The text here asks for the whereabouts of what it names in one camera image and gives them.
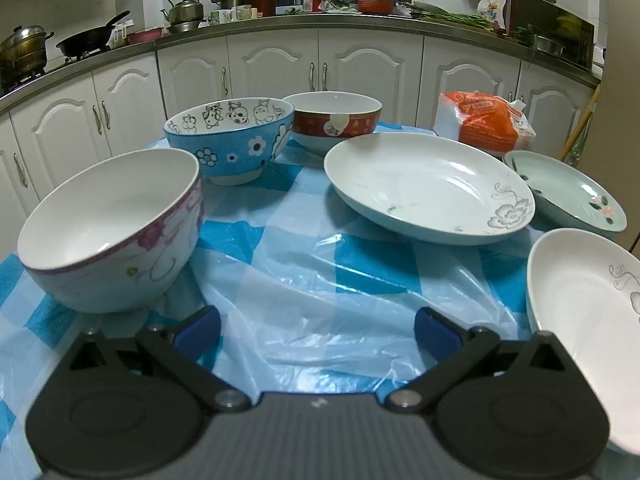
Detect small steel bowl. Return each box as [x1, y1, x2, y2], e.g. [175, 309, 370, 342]
[534, 35, 566, 57]

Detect yellow stick handle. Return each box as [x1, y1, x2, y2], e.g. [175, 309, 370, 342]
[557, 85, 601, 161]

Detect white kitchen base cabinets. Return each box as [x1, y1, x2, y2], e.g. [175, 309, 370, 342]
[0, 25, 601, 271]

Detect dark microwave oven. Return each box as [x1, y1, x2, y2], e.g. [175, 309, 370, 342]
[502, 0, 596, 68]

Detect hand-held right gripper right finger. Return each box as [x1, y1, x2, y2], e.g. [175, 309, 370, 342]
[384, 306, 576, 415]

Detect floral white cloth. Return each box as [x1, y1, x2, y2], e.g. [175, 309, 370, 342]
[477, 0, 511, 28]

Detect large white plate grey flower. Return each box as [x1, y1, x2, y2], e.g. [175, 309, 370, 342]
[323, 132, 537, 247]

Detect beige refrigerator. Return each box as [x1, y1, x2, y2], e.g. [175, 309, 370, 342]
[595, 0, 640, 261]

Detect orange tissue pack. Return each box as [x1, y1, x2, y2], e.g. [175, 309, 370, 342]
[432, 91, 537, 158]

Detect black frying pan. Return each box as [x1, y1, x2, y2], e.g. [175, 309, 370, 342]
[56, 10, 132, 58]

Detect pale green plate pink flower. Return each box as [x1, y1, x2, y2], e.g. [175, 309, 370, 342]
[502, 150, 628, 233]

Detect white bowl with purple flowers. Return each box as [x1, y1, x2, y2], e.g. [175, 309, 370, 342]
[16, 148, 205, 314]

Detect red rimmed white bowl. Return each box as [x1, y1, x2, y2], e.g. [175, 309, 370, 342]
[281, 91, 383, 158]

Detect gas stove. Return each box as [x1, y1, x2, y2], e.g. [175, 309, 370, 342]
[0, 67, 46, 96]

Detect blue cartoon print bowl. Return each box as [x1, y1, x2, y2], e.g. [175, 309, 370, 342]
[164, 97, 296, 187]

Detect steel kitchen countertop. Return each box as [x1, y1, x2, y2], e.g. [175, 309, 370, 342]
[0, 12, 603, 113]

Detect white plate grey scroll pattern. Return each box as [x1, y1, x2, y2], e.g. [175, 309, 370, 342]
[526, 228, 640, 456]

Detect lidded steel steamer pot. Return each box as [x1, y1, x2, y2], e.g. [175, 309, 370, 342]
[0, 25, 55, 80]

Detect steel kettle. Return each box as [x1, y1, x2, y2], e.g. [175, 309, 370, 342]
[161, 0, 206, 28]

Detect blue checked plastic tablecloth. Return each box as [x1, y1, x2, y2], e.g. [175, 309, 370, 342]
[0, 122, 640, 480]

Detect white mugs cluster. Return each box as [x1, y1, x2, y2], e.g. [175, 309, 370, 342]
[207, 5, 266, 25]

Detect pink bowl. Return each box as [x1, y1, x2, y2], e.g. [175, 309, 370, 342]
[127, 27, 165, 45]

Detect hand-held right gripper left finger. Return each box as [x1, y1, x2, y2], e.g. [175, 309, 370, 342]
[67, 305, 252, 415]

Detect green vegetable stalks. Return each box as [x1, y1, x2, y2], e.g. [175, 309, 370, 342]
[420, 10, 501, 32]

